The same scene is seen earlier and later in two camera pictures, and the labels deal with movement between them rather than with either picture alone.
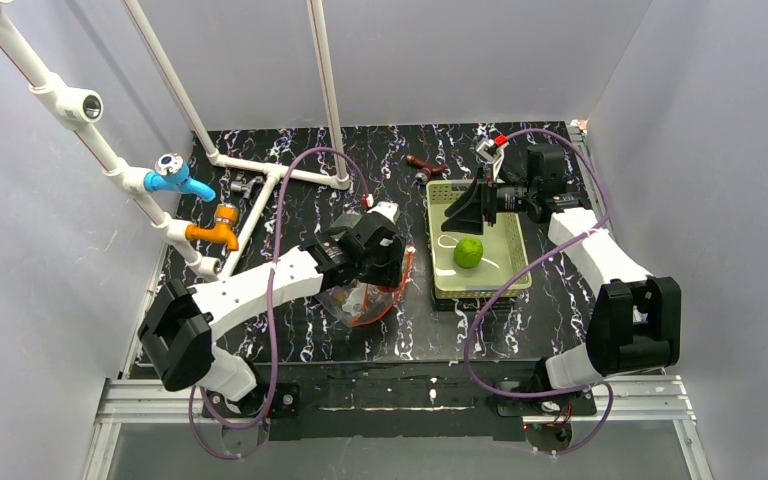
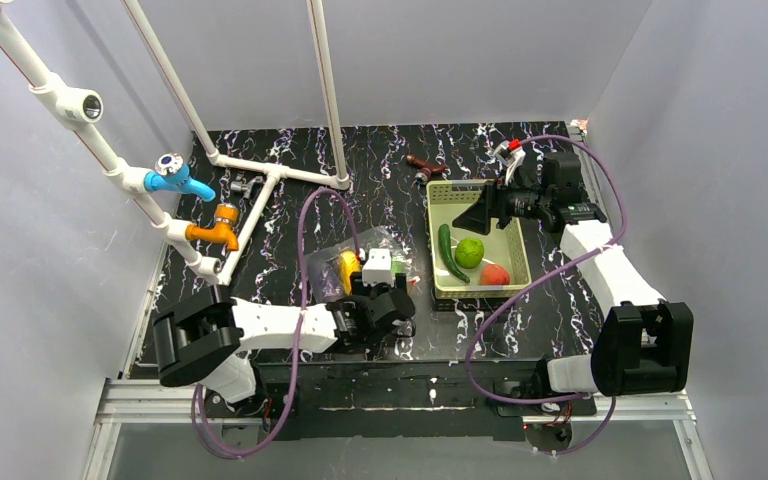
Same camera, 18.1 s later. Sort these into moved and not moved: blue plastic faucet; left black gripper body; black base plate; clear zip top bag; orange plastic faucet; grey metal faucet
Moved: clear zip top bag; left black gripper body
Not moved: grey metal faucet; orange plastic faucet; blue plastic faucet; black base plate
